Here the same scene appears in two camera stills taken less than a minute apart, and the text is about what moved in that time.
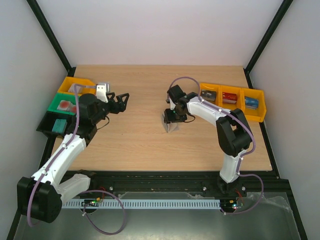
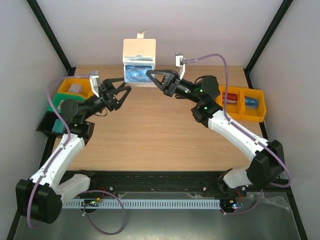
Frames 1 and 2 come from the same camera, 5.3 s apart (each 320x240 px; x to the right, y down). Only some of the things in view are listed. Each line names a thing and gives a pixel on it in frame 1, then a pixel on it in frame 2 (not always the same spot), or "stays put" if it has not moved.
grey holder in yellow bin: (72, 88) stays put
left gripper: (121, 107) → (110, 102)
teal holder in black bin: (59, 126) stays put
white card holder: (170, 127) → (139, 56)
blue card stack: (251, 103) stays put
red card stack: (229, 98) stays put
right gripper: (171, 119) → (171, 82)
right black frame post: (277, 19) stays put
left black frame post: (70, 70) stays put
